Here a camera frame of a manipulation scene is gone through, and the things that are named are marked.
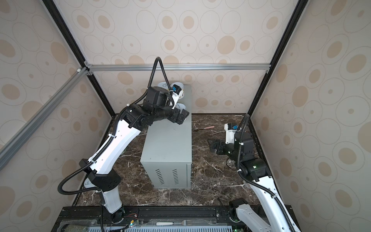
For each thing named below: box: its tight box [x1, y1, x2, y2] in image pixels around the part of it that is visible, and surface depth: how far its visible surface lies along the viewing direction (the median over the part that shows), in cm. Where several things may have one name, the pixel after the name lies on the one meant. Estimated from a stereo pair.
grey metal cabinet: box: [140, 84, 193, 190], surface depth 64 cm
